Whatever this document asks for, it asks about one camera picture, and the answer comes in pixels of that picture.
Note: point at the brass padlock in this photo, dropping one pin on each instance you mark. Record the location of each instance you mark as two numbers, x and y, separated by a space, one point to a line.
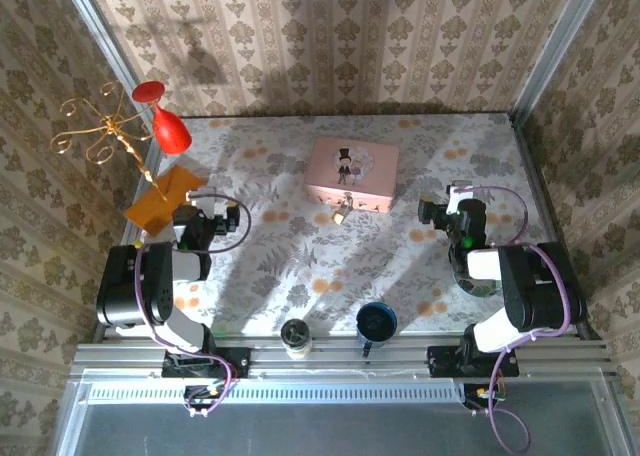
341 212

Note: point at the pink tin box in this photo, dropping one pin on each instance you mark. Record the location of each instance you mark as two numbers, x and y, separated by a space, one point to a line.
350 171

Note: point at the glass jar with dark lid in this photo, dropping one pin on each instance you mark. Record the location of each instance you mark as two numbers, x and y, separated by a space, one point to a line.
296 336

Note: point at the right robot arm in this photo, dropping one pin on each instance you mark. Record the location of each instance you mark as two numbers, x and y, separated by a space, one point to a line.
540 286

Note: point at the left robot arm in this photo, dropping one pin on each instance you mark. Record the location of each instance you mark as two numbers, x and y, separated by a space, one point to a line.
125 286

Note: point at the orange block base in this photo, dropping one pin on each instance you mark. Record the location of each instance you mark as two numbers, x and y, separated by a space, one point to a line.
167 196

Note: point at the blue green patterned bowl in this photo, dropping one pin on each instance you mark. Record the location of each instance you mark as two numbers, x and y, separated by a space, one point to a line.
482 288

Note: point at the red wine glass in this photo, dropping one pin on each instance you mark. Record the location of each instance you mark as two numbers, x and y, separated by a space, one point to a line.
170 131

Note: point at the floral tablecloth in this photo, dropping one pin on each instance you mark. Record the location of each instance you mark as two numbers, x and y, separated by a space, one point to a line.
300 256

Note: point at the blue mug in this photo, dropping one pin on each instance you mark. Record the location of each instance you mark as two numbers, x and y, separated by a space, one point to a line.
376 321

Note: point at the black connector board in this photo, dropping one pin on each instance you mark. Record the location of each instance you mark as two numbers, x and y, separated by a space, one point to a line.
197 393
472 393

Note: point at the grey metal panel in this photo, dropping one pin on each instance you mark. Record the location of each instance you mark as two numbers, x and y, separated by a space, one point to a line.
325 431

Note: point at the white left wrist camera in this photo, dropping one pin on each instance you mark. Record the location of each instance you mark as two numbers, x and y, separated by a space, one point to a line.
202 198

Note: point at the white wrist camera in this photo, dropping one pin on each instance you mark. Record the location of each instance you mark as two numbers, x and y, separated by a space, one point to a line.
202 198
456 196

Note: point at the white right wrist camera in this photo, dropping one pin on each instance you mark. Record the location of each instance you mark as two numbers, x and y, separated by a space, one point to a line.
456 196

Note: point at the aluminium frame rail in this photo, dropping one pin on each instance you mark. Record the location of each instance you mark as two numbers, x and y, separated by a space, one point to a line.
325 363

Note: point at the aluminium frame post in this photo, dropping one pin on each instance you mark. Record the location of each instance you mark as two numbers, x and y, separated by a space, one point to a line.
97 31
562 36

